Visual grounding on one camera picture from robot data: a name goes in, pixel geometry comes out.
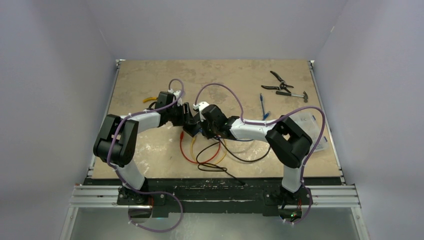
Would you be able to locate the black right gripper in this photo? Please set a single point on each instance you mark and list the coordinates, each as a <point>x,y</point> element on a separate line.
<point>208,134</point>

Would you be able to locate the claw hammer black handle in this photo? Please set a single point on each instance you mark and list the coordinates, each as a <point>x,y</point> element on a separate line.
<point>303,96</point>

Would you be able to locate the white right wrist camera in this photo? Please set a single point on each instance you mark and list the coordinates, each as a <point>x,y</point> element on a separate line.
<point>199,107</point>

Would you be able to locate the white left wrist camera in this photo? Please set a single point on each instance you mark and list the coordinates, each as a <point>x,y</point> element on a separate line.
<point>178,94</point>

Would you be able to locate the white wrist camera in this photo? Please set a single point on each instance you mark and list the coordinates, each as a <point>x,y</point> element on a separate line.
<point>199,107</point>
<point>178,94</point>

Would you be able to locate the aluminium front frame rails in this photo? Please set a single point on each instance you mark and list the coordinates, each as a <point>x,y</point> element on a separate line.
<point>93,214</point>

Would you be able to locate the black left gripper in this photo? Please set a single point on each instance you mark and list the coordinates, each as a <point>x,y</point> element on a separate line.
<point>186,118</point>

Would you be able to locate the black network switch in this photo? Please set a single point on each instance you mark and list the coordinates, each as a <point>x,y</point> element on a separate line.
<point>191,127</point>

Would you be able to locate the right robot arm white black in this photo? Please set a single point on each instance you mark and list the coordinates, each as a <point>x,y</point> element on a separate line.
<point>289,142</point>

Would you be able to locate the yellow handled pliers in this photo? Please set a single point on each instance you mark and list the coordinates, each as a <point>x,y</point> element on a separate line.
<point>149,99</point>

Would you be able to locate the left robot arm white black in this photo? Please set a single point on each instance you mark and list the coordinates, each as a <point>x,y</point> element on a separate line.
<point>116,141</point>

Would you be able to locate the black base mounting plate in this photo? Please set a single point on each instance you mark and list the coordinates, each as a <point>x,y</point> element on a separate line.
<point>198,195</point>

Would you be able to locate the clear plastic screw box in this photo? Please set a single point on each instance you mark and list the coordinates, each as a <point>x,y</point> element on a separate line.
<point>308,122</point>

